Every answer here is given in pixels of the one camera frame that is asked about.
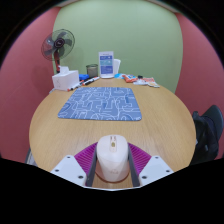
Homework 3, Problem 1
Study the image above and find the white tissue box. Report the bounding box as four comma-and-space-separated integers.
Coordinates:
51, 65, 81, 92

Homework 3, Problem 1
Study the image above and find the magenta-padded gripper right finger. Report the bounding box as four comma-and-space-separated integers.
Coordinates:
127, 142, 175, 188

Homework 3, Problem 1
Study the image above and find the white orange snack packet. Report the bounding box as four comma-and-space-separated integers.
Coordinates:
136, 77, 161, 89

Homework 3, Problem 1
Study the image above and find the blue patterned mouse pad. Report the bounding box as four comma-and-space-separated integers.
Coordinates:
57, 86, 143, 122

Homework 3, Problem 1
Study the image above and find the black backpack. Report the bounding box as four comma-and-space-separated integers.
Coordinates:
192, 110, 219, 165

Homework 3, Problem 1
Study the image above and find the black office chair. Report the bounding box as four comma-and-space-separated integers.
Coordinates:
191, 104, 224, 166

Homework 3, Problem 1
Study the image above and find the blue whiteboard eraser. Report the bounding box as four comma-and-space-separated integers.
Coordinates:
78, 73, 90, 82

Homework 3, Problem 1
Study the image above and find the dark mesh pen cup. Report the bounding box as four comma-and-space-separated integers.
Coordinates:
85, 63, 99, 79

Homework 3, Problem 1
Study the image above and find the red snack packet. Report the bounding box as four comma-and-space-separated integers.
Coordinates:
121, 73, 138, 84

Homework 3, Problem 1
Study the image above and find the black red whiteboard marker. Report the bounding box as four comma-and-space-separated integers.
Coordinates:
67, 79, 85, 93
82, 76, 101, 86

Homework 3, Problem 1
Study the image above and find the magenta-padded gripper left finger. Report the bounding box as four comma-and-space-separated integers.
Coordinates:
50, 142, 99, 188

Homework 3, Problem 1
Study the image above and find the pale pink computer mouse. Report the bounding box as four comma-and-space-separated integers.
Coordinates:
95, 134, 130, 183

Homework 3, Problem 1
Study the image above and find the black standing fan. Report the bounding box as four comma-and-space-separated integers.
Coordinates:
40, 28, 76, 74

